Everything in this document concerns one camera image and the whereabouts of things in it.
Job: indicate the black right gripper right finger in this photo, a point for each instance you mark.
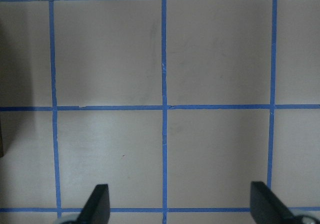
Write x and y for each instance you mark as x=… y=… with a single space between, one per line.
x=266 y=207

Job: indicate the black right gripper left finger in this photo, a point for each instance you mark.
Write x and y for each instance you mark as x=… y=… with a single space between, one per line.
x=97 y=208

